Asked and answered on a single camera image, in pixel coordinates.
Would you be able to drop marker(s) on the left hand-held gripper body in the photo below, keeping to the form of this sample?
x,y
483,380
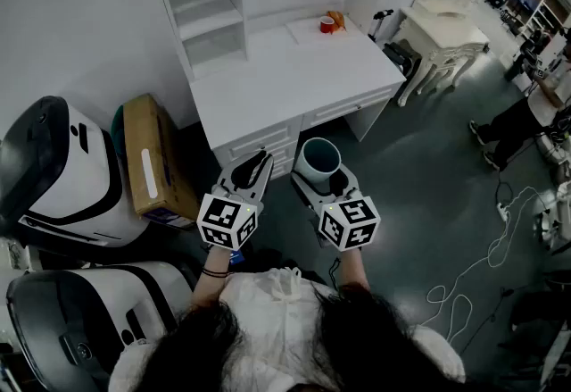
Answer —
x,y
225,220

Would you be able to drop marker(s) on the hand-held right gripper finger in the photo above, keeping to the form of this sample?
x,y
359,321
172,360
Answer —
x,y
303,189
350,182

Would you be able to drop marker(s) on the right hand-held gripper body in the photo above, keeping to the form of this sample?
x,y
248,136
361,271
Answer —
x,y
350,225

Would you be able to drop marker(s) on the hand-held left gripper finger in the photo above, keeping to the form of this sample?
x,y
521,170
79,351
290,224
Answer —
x,y
229,178
264,182

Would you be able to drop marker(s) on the pale blue cup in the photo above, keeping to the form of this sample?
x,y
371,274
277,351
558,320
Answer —
x,y
312,175

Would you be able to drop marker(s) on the person's right forearm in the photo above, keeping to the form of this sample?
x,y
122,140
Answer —
x,y
352,269

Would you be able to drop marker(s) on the white black robot base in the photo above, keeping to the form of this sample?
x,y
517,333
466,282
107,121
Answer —
x,y
111,287
85,185

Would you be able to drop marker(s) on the person's left forearm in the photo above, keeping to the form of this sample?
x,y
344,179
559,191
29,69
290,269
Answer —
x,y
214,258

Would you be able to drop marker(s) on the white desk with hutch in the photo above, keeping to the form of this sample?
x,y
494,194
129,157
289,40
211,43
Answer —
x,y
290,82

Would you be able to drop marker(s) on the red cup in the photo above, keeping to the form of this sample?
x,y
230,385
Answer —
x,y
327,27

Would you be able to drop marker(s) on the white desk hutch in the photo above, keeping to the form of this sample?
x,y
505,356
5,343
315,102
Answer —
x,y
209,17

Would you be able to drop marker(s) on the small blue screen device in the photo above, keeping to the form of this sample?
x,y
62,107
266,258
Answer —
x,y
236,257

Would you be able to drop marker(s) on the brown cardboard box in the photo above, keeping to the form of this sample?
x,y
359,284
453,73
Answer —
x,y
151,135

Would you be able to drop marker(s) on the white shirt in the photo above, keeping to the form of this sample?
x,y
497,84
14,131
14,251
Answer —
x,y
272,314

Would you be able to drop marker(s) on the teal round object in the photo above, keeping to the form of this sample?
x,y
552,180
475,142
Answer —
x,y
117,127

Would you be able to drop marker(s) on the black suitcase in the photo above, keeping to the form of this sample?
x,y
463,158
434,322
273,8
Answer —
x,y
401,57

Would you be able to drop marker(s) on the white power strip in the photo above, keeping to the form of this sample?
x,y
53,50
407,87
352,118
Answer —
x,y
503,211

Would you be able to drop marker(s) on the orange snack packet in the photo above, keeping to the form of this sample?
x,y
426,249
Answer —
x,y
337,19

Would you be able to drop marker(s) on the cream dressing table with mirror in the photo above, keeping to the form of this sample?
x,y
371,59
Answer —
x,y
446,33

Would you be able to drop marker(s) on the white metal equipment stand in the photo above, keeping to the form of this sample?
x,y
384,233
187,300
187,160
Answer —
x,y
555,211

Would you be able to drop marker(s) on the black bag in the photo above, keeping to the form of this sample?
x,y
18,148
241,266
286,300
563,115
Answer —
x,y
540,314

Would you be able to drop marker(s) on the white shelving rack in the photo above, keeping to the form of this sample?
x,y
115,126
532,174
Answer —
x,y
540,17

